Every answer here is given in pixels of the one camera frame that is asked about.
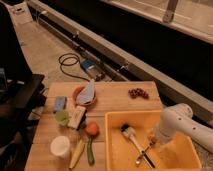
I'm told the orange-brown bowl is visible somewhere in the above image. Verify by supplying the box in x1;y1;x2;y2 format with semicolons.
72;86;97;107

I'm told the orange tomato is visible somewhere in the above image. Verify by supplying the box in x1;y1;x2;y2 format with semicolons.
86;122;99;136

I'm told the green chili pepper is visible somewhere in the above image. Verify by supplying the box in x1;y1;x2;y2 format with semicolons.
87;137;95;166

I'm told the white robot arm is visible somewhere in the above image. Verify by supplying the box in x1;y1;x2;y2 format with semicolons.
153;103;213;154

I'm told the black chair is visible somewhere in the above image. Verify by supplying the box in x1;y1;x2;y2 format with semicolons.
0;2;46;171

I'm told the cream rectangular block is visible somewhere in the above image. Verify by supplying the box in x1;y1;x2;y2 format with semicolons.
68;106;86;129

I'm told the blue sponge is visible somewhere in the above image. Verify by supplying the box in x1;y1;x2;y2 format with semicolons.
53;96;67;113

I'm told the green round cup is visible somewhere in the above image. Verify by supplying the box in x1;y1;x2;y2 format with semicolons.
55;110;69;126

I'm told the white cup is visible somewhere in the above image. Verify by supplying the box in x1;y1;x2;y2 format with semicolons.
50;136;70;158

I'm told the black-bristled white brush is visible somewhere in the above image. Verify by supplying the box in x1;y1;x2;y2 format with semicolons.
120;123;157;169

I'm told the blue and grey box device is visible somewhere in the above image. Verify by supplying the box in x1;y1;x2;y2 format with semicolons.
80;59;105;81

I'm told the light blue cloth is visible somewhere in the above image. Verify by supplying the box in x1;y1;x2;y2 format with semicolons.
76;79;95;104

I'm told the yellow plastic tray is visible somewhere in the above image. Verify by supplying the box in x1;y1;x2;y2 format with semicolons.
105;110;201;171

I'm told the black coiled cable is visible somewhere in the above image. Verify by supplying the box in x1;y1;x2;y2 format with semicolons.
58;52;91;82

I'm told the bunch of dark grapes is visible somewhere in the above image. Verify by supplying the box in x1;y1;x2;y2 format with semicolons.
128;88;149;99

